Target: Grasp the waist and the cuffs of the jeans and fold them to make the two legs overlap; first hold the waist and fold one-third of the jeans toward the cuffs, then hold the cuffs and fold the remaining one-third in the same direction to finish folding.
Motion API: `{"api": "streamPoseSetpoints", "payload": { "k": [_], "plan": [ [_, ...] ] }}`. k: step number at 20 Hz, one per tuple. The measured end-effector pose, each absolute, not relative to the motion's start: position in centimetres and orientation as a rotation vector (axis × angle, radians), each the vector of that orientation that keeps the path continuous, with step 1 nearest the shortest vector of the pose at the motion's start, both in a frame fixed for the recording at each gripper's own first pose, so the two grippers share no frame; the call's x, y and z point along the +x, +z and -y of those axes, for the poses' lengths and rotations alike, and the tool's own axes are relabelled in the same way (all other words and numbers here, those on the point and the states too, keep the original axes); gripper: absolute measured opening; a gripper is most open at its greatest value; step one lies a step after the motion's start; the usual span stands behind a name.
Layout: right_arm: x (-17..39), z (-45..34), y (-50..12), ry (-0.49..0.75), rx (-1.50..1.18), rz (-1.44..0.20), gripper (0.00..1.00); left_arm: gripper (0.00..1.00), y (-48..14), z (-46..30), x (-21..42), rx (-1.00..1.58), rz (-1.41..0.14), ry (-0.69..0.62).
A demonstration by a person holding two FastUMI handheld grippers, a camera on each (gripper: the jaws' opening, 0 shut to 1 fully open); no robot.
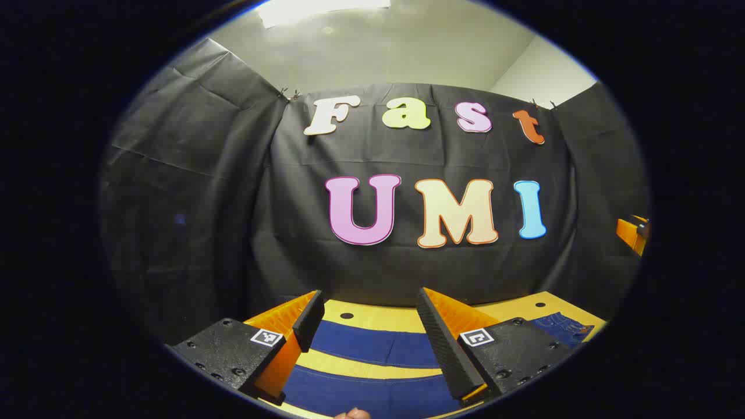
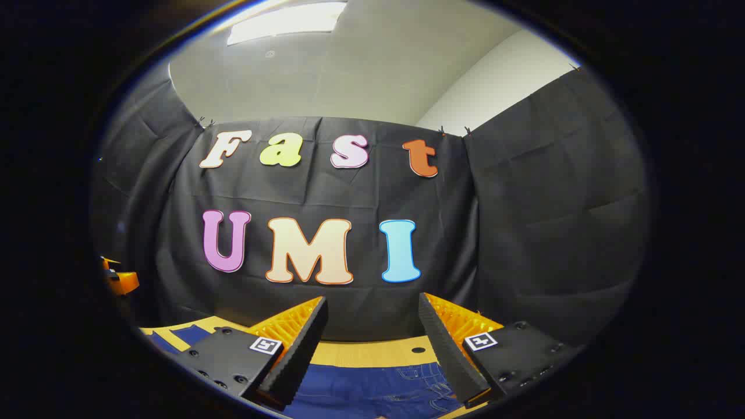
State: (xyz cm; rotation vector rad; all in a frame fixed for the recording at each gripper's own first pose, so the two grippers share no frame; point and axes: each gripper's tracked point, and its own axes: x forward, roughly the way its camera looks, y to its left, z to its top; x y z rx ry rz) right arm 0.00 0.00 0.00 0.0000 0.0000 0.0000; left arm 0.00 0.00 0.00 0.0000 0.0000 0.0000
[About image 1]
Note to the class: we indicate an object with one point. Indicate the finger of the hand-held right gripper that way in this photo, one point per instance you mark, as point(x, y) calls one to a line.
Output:
point(631, 234)

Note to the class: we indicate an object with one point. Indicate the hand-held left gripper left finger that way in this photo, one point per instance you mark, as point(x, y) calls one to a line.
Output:
point(309, 325)

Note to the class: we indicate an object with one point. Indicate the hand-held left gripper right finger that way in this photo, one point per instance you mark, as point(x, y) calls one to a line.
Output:
point(442, 343)

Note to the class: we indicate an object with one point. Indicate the blue jeans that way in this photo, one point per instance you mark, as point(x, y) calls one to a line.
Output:
point(372, 346)

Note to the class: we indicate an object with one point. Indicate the black backdrop cloth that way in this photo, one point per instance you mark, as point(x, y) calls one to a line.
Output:
point(233, 203)

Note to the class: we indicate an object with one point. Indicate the ceiling light panel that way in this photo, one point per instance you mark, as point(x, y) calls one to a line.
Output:
point(320, 10)

